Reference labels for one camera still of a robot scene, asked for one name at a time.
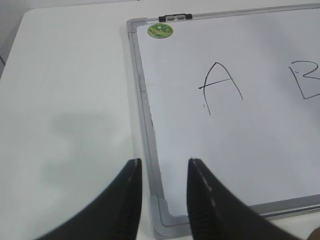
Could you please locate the white board with aluminium frame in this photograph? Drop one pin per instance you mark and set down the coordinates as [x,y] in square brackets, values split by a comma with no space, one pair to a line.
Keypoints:
[239,90]

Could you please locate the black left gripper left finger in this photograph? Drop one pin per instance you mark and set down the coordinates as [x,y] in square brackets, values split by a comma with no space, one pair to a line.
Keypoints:
[114,215]

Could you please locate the black silver hanging clip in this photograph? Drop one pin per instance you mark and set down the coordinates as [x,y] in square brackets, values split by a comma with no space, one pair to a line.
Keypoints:
[175,17]

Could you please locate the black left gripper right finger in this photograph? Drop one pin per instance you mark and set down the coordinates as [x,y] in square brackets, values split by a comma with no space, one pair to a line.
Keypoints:
[216,214]

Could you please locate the green round magnet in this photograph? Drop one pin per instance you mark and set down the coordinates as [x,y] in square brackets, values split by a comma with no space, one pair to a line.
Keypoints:
[160,31]

